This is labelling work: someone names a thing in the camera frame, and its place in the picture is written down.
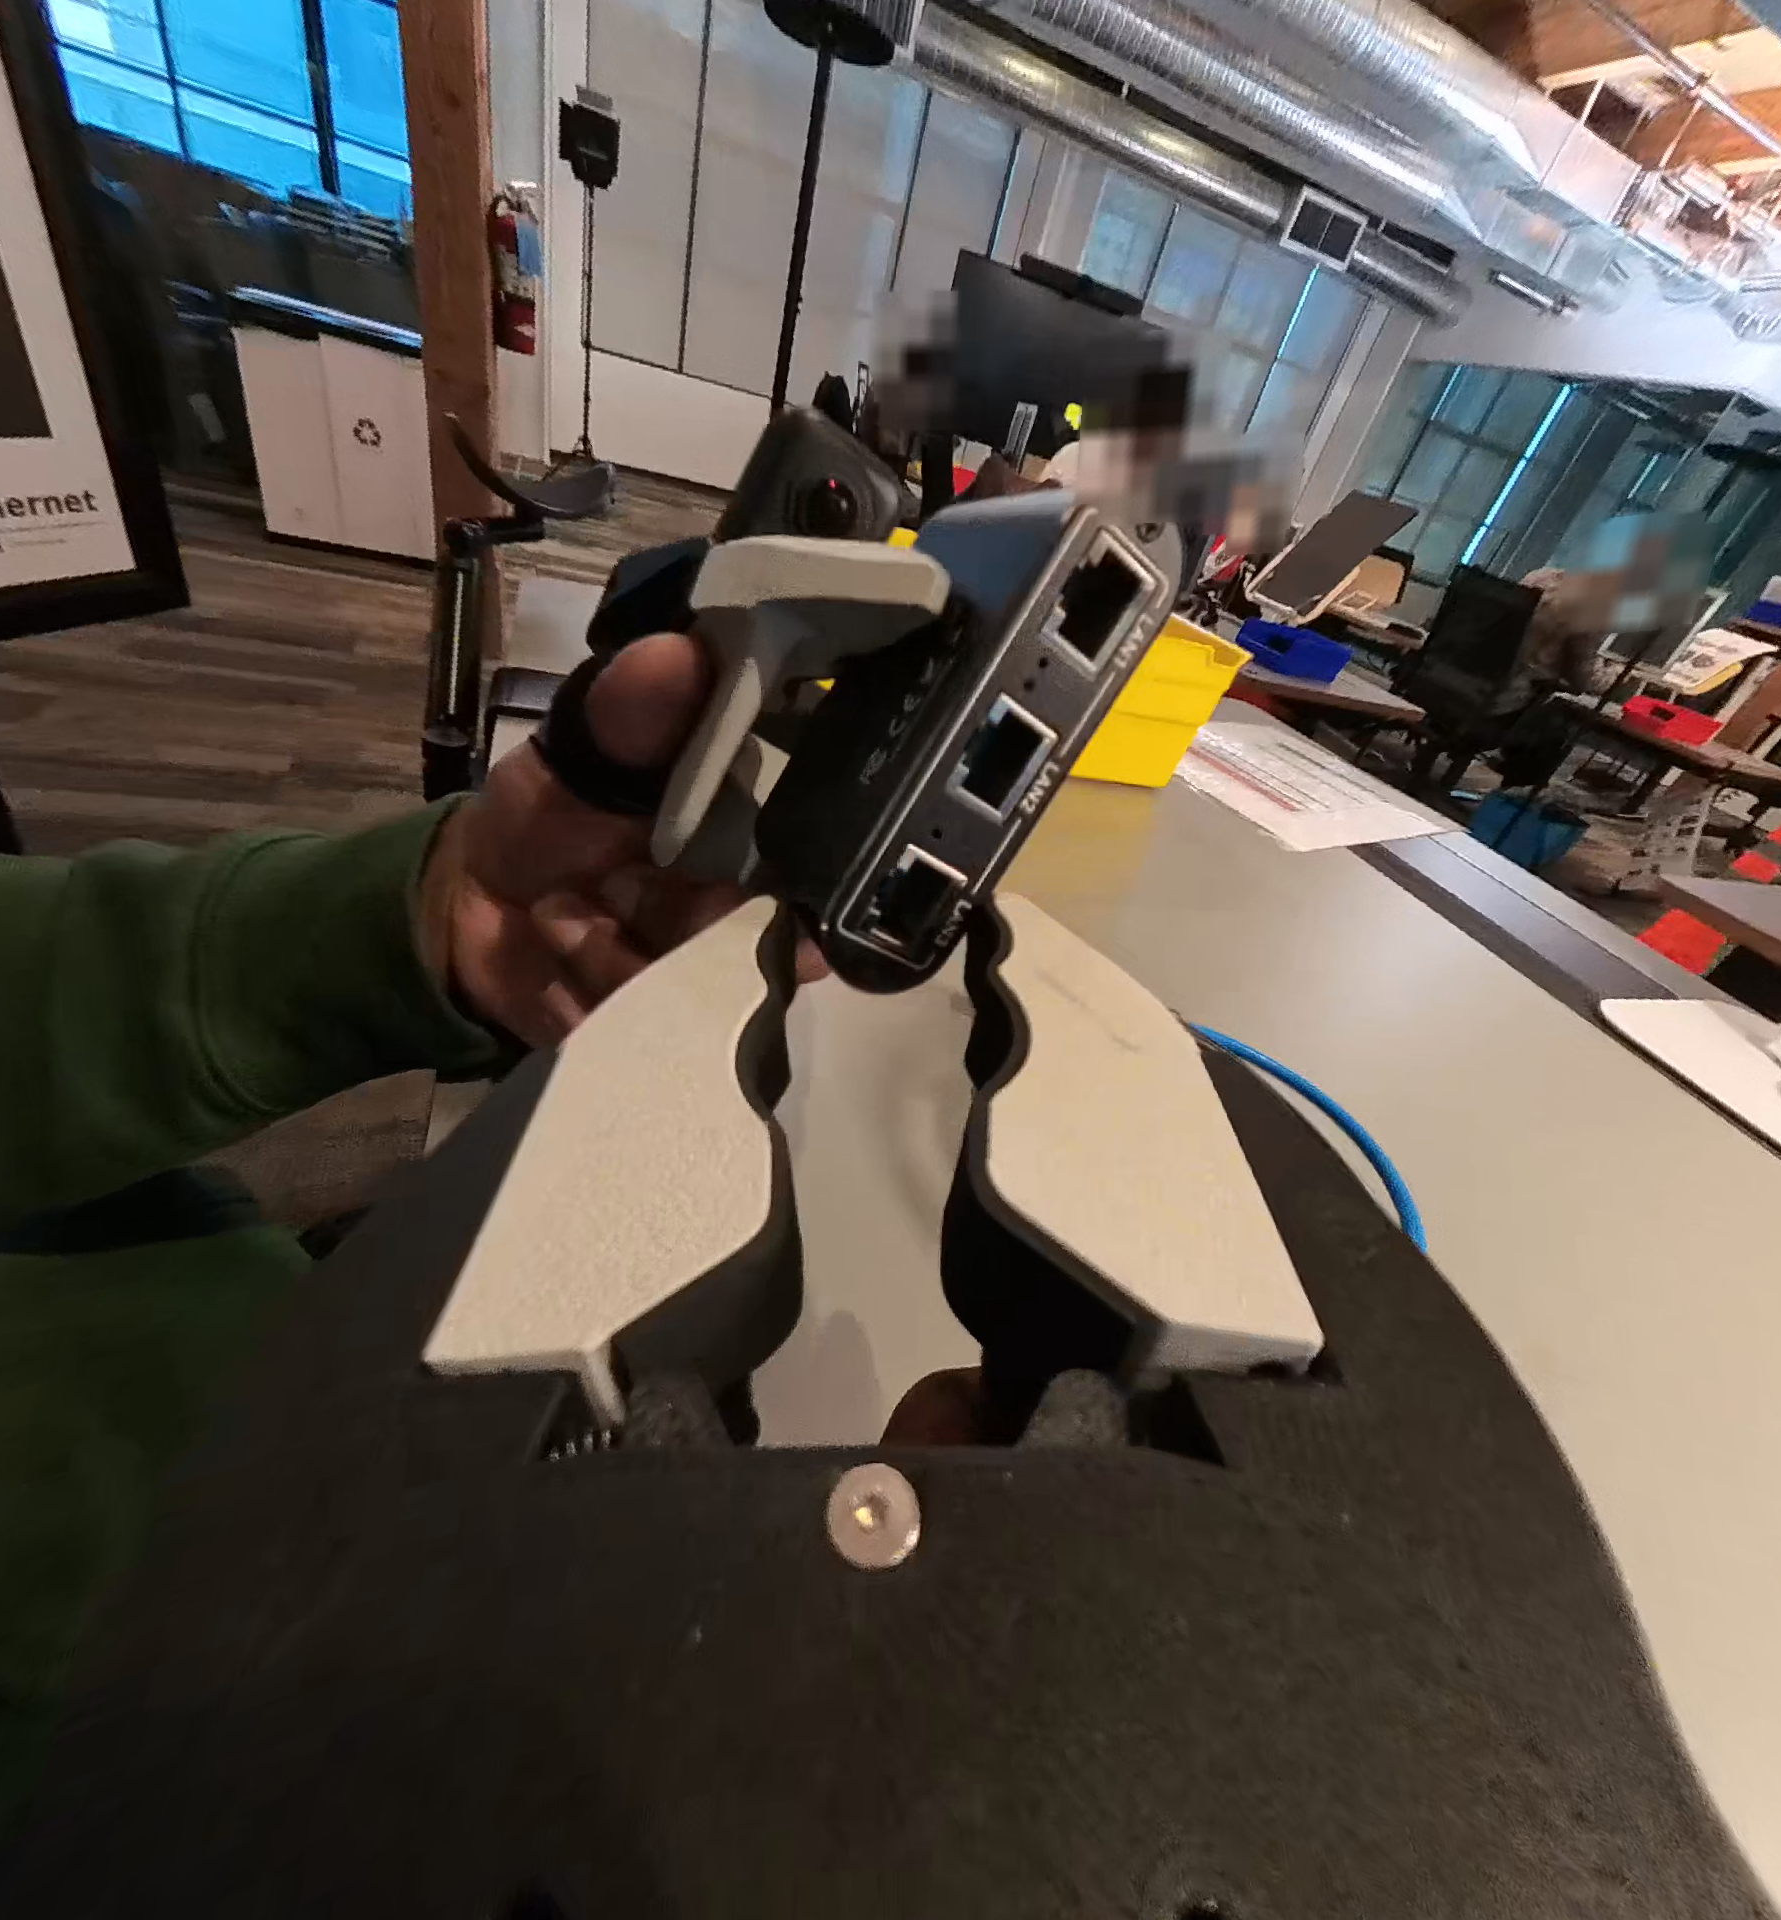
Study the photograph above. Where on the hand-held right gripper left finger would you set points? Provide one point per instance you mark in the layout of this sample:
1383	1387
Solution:
606	1200

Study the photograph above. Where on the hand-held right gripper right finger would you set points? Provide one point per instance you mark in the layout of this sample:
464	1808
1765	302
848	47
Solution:
1132	1186

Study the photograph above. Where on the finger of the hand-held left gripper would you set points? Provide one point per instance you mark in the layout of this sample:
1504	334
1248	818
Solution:
815	586

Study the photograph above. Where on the black network splitter box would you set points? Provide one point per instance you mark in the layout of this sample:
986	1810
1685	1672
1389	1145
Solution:
915	816

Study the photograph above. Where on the yellow plastic bin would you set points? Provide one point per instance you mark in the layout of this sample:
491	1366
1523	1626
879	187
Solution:
1160	720

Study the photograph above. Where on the person's left forearm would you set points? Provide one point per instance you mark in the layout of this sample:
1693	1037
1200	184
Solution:
199	975

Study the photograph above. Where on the person's left hand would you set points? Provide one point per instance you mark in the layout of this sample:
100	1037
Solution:
561	900

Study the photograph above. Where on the black television screen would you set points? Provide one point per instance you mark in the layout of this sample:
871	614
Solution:
1041	330

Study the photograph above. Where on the red fire extinguisher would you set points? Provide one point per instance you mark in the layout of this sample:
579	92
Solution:
511	285

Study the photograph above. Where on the black sensor box on stand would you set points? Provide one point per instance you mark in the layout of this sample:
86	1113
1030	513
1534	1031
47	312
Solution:
589	142

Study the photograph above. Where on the printed paper sheet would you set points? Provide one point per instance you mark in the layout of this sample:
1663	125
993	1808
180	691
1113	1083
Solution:
1311	795

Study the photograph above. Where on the white recycling cabinet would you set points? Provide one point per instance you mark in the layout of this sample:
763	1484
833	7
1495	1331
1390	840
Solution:
335	449

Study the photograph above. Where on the small blue plastic bin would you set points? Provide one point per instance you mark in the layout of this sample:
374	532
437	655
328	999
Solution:
1295	653

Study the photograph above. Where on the tilted dark display panel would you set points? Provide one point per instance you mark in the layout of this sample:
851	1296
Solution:
1333	549

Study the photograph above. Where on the teal bag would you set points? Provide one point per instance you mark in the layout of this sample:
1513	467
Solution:
1527	834

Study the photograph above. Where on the white board stand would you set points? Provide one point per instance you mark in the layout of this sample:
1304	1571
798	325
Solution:
1699	1057

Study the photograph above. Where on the black office chair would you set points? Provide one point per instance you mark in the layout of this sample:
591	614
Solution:
1477	660

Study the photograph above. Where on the red plastic bin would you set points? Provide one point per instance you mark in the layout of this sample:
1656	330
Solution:
1672	720

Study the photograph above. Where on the wooden support post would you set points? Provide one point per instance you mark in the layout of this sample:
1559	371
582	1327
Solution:
449	226

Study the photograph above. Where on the silver air duct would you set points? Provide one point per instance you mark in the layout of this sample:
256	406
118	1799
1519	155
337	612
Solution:
1132	120

